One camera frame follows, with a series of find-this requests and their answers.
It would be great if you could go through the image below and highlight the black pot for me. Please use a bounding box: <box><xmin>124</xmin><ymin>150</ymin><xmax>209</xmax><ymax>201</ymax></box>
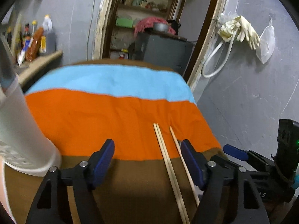
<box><xmin>167</xmin><ymin>20</ymin><xmax>182</xmax><ymax>30</ymax></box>

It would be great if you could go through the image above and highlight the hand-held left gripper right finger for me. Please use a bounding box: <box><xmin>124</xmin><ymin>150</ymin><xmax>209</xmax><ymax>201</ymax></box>
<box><xmin>181</xmin><ymin>139</ymin><xmax>269</xmax><ymax>224</ymax></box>

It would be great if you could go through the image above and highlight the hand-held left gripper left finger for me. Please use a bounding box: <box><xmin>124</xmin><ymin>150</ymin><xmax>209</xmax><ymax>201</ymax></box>
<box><xmin>26</xmin><ymin>139</ymin><xmax>115</xmax><ymax>224</ymax></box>

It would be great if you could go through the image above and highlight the wooden door frame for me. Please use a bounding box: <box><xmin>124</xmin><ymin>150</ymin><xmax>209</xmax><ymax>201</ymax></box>
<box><xmin>92</xmin><ymin>0</ymin><xmax>229</xmax><ymax>91</ymax></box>

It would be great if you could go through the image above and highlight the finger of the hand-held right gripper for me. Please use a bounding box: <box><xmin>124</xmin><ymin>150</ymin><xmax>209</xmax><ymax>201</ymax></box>
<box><xmin>223</xmin><ymin>144</ymin><xmax>276</xmax><ymax>176</ymax></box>

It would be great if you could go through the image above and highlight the cream rubber glove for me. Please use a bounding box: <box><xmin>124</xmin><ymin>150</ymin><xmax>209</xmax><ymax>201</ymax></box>
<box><xmin>217</xmin><ymin>20</ymin><xmax>241</xmax><ymax>42</ymax></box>
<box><xmin>236</xmin><ymin>15</ymin><xmax>261</xmax><ymax>50</ymax></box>

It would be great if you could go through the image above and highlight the white wall cable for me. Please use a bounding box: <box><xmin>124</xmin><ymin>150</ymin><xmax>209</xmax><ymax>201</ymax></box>
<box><xmin>86</xmin><ymin>0</ymin><xmax>102</xmax><ymax>59</ymax></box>

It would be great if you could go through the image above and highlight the white plastic utensil holder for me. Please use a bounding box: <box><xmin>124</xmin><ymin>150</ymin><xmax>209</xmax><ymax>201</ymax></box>
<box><xmin>0</xmin><ymin>38</ymin><xmax>62</xmax><ymax>177</ymax></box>

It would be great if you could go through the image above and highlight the white hanging scoop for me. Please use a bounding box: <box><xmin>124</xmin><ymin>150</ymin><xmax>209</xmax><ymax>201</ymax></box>
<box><xmin>255</xmin><ymin>25</ymin><xmax>276</xmax><ymax>65</ymax></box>

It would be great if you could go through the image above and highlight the wooden chopstick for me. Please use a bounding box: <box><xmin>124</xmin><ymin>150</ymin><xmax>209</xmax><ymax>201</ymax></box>
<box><xmin>169</xmin><ymin>126</ymin><xmax>201</xmax><ymax>207</ymax></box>
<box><xmin>153</xmin><ymin>123</ymin><xmax>188</xmax><ymax>224</ymax></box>
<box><xmin>156</xmin><ymin>123</ymin><xmax>191</xmax><ymax>224</ymax></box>

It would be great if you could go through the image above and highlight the beige kitchen counter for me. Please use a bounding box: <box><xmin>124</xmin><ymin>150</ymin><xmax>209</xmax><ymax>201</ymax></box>
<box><xmin>17</xmin><ymin>50</ymin><xmax>64</xmax><ymax>87</ymax></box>

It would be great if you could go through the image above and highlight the green box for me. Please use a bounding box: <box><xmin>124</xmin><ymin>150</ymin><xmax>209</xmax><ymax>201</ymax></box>
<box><xmin>116</xmin><ymin>16</ymin><xmax>134</xmax><ymax>28</ymax></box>

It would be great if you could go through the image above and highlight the grey cabinet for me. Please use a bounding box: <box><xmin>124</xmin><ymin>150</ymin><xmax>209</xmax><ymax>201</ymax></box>
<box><xmin>134</xmin><ymin>31</ymin><xmax>195</xmax><ymax>75</ymax></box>

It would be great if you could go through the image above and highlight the white hose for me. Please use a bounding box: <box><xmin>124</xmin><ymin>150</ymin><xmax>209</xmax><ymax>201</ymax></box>
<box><xmin>201</xmin><ymin>37</ymin><xmax>234</xmax><ymax>78</ymax></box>

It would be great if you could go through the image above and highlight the wooden board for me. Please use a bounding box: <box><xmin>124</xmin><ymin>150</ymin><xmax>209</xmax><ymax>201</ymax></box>
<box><xmin>149</xmin><ymin>30</ymin><xmax>189</xmax><ymax>42</ymax></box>

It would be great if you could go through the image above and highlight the small metal pot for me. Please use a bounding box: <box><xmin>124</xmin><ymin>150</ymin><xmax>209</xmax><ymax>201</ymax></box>
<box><xmin>153</xmin><ymin>22</ymin><xmax>169</xmax><ymax>32</ymax></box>

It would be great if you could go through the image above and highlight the orange spice packet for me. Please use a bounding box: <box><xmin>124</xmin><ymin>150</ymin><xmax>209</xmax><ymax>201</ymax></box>
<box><xmin>25</xmin><ymin>27</ymin><xmax>45</xmax><ymax>62</ymax></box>

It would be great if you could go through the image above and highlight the wooden shelf unit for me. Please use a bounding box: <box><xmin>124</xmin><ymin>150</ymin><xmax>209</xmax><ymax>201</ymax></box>
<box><xmin>109</xmin><ymin>0</ymin><xmax>179</xmax><ymax>59</ymax></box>

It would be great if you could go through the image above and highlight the large dark jug yellow cap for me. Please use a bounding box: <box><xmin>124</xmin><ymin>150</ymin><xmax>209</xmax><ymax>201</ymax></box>
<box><xmin>41</xmin><ymin>14</ymin><xmax>57</xmax><ymax>53</ymax></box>

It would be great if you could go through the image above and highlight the blue and white bag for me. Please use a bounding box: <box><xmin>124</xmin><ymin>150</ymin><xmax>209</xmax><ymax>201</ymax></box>
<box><xmin>17</xmin><ymin>37</ymin><xmax>33</xmax><ymax>66</ymax></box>

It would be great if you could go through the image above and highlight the blue orange brown striped cloth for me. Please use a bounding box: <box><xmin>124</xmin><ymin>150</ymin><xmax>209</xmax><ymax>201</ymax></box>
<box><xmin>4</xmin><ymin>59</ymin><xmax>229</xmax><ymax>224</ymax></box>

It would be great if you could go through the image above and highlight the black cap soy sauce bottle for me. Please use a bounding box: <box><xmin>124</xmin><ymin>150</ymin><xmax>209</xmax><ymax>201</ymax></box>
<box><xmin>22</xmin><ymin>23</ymin><xmax>32</xmax><ymax>52</ymax></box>

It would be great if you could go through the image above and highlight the pink cloth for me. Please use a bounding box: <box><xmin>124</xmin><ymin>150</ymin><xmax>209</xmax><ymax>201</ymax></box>
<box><xmin>134</xmin><ymin>16</ymin><xmax>177</xmax><ymax>37</ymax></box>

